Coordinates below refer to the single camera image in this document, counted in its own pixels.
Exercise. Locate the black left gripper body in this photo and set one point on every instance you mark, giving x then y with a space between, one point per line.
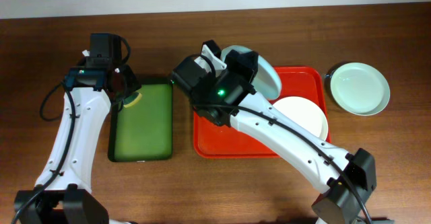
124 85

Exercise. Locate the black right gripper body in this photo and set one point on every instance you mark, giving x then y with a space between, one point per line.
227 75

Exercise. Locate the yellow green sponge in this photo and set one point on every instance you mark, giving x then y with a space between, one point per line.
132 99

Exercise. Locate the light blue plate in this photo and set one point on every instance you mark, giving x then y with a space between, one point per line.
266 81

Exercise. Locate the white cream plate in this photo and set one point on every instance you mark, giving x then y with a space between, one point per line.
305 113

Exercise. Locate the pale green plate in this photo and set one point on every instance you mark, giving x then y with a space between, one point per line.
359 89

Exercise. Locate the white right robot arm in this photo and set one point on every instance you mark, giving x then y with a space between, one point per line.
345 181

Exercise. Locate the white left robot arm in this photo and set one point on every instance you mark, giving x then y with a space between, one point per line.
62 193

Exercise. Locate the red plastic tray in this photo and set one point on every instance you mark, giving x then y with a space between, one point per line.
216 142

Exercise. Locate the green tray with black rim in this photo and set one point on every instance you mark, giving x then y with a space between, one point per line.
143 132

